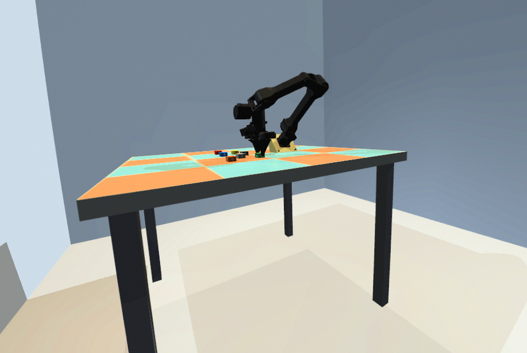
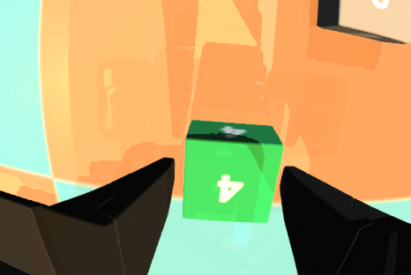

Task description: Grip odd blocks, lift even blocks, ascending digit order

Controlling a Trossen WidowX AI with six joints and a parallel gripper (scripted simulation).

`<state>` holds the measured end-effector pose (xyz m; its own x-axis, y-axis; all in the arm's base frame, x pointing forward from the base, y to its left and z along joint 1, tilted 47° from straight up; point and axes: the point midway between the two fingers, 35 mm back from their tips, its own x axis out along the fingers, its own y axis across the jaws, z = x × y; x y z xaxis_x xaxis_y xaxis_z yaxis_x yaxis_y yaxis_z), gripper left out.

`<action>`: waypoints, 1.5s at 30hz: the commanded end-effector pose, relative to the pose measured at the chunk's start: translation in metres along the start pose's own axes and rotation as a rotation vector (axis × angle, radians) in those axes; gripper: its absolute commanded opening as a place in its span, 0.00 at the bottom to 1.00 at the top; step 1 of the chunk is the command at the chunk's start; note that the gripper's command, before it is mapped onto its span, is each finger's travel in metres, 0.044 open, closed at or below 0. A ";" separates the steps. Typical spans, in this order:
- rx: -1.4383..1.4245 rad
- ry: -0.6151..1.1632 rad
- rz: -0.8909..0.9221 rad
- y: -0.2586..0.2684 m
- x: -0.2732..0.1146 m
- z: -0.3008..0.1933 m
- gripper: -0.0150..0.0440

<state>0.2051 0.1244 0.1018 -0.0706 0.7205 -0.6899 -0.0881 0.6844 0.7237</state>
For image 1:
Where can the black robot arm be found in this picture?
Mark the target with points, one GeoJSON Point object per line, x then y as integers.
{"type": "Point", "coordinates": [266, 97]}

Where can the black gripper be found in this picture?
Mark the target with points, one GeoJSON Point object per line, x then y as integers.
{"type": "Point", "coordinates": [260, 145]}

